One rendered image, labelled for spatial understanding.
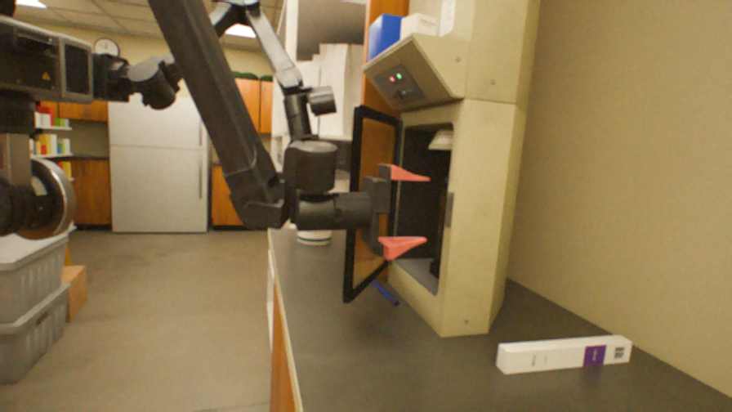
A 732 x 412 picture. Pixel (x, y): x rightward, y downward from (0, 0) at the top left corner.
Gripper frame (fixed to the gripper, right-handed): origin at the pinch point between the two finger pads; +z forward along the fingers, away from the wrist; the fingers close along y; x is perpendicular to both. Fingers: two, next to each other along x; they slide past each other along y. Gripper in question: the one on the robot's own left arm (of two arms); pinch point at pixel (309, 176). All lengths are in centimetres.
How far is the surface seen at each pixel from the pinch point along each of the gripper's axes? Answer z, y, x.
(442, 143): -0.1, -20.2, -26.0
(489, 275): 29.0, -24.7, -27.9
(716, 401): 53, -48, -49
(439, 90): -8.3, -30.5, -21.4
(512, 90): -6.0, -33.7, -35.0
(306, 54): -110, 171, -48
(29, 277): 10, 156, 127
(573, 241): 29, -14, -62
